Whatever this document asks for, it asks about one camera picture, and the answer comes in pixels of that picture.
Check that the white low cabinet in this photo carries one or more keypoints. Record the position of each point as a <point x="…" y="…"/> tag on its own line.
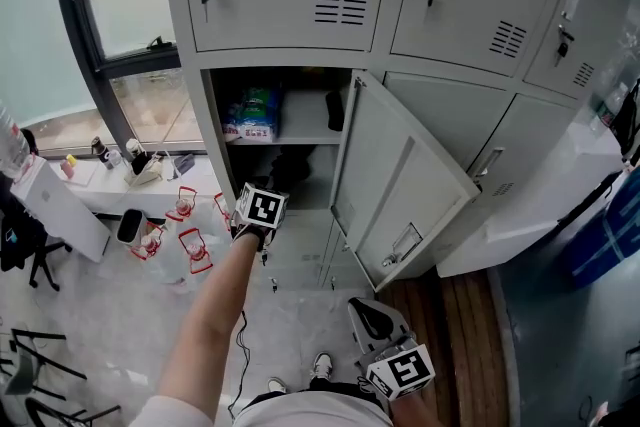
<point x="520" y="215"/>

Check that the person's right forearm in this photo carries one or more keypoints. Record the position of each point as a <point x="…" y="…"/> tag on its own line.
<point x="415" y="412"/>

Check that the dark grey flat pouch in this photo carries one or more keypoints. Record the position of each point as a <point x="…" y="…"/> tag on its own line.
<point x="184" y="165"/>

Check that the black framed window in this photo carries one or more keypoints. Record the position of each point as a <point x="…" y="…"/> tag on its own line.
<point x="85" y="15"/>

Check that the dark thermos bottle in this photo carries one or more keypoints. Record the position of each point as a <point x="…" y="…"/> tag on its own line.
<point x="101" y="152"/>

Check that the white lidded cup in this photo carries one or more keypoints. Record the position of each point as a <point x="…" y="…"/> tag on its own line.
<point x="133" y="147"/>

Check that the person's white shirt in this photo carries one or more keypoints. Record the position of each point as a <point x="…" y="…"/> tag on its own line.
<point x="310" y="414"/>

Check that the brown wooden floor platform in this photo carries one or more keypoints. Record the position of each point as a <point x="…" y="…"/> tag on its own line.
<point x="460" y="345"/>

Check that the black office chair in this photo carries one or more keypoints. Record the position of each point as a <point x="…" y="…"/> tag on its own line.
<point x="25" y="245"/>

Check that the black bag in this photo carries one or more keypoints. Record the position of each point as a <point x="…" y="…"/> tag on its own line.
<point x="627" y="125"/>

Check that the person's white shoe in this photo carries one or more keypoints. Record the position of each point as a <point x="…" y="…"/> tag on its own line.
<point x="276" y="385"/>
<point x="323" y="365"/>

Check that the pink and yellow small bottle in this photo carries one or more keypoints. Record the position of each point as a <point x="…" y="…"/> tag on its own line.
<point x="68" y="167"/>

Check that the beige folding chair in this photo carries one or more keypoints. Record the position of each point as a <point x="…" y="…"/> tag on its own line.
<point x="22" y="370"/>

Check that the white water dispenser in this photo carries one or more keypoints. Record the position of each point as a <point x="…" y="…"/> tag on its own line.
<point x="60" y="210"/>

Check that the person's left white shoe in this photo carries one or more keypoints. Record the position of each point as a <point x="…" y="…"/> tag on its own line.
<point x="276" y="385"/>

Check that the clear dispenser water bottle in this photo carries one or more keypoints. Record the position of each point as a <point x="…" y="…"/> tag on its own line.
<point x="11" y="145"/>

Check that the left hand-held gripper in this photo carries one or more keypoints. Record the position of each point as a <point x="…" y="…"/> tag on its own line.
<point x="262" y="210"/>

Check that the blue taped box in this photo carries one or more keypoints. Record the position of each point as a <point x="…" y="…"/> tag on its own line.
<point x="610" y="235"/>

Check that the person's left forearm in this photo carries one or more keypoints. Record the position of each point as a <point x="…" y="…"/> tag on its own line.
<point x="210" y="315"/>

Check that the person's right white shoe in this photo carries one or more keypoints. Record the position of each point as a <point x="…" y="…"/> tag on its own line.
<point x="323" y="365"/>

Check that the blue and white packet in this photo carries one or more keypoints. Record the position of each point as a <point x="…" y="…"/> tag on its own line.
<point x="252" y="115"/>

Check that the small white trash bin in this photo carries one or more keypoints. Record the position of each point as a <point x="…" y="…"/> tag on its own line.
<point x="130" y="227"/>

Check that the black chair with patterned cushion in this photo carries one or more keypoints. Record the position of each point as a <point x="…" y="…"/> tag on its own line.
<point x="60" y="415"/>

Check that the black small case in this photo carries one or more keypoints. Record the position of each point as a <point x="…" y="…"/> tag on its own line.
<point x="334" y="111"/>

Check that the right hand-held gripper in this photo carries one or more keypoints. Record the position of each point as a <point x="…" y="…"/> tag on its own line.
<point x="402" y="370"/>

